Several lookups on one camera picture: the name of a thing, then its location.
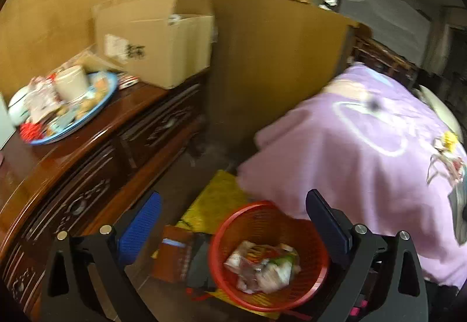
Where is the yellow patterned floor mat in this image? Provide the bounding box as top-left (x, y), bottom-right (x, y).
top-left (173, 170), bottom-right (280, 321)

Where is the brown leather wallet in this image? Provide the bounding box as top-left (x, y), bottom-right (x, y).
top-left (151, 225), bottom-right (195, 283)

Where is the purple patterned bed blanket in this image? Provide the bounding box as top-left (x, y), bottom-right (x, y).
top-left (238, 63), bottom-right (466, 287)

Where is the white paper cup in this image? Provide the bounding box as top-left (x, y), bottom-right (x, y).
top-left (223, 241), bottom-right (255, 275)

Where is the white pillow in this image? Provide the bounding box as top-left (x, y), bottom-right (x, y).
top-left (419, 85), bottom-right (464, 143)

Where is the brown cardboard box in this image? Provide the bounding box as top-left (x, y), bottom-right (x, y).
top-left (93, 0), bottom-right (215, 90)

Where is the blue tray of clutter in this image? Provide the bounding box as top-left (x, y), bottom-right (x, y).
top-left (8, 65), bottom-right (119, 146)

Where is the black phone on floor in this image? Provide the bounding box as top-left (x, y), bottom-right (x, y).
top-left (186, 233), bottom-right (217, 292)

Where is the orange striped medicine box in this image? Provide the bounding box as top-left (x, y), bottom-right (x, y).
top-left (245, 245), bottom-right (280, 265)

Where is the green white wrapper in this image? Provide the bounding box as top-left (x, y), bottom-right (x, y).
top-left (255, 252), bottom-right (301, 293)

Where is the red plastic waste basket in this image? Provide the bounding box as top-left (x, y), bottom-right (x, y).
top-left (209, 201), bottom-right (330, 312)

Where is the dark carved wooden dresser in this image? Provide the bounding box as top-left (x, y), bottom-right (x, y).
top-left (1, 74), bottom-right (207, 321)

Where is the white projection screen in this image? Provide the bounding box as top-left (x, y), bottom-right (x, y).
top-left (339, 0), bottom-right (431, 66)

